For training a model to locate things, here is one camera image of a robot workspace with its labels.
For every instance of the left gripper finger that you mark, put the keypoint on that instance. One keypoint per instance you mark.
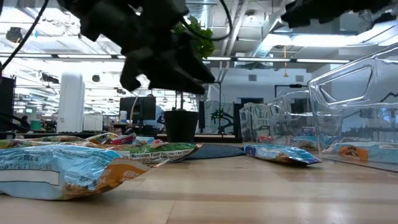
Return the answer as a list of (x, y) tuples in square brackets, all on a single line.
[(177, 71), (130, 74)]

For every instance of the light blue granola bar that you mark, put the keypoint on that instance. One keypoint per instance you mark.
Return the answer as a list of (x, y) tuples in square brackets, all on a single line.
[(62, 171), (144, 140), (280, 154), (306, 143)]

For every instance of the multicoloured granola bar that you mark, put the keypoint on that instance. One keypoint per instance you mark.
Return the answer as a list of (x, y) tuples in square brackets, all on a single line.
[(264, 139)]

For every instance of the small background robot arm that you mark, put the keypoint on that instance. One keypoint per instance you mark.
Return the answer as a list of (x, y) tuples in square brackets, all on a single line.
[(217, 116)]

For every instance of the black monitor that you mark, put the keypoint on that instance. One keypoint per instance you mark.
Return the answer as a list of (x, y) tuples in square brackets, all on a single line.
[(136, 109)]

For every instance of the person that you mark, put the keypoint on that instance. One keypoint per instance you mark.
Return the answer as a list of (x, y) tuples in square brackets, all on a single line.
[(159, 116)]

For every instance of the green plant in black pot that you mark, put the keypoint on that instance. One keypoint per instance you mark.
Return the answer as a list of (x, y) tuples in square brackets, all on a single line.
[(181, 126)]

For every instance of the white cabinet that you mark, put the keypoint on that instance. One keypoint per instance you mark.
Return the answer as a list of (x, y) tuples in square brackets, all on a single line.
[(92, 123)]

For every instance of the white column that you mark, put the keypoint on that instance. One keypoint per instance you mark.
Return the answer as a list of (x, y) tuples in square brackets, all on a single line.
[(71, 102)]

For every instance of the ceiling light strip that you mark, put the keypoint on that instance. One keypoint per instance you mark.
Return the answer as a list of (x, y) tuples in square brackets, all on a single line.
[(264, 59)]

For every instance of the round dark blue mat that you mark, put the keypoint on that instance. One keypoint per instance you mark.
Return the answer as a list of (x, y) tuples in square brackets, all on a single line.
[(214, 152)]

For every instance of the green box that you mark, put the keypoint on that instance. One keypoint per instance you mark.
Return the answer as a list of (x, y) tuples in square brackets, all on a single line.
[(35, 125)]

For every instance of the large clear plastic bin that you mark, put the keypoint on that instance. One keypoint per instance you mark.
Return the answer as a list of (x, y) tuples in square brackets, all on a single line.
[(342, 124)]

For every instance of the black panel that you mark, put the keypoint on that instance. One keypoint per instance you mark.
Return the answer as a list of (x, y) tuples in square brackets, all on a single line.
[(7, 102)]

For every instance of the silver air duct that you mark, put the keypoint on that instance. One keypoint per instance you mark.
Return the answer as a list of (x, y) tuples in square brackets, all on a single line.
[(264, 46)]

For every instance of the black stand frame with lamp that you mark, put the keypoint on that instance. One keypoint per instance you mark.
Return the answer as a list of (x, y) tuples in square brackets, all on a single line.
[(295, 85)]

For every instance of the black metal table frame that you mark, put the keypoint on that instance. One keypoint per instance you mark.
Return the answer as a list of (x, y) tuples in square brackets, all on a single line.
[(217, 140)]

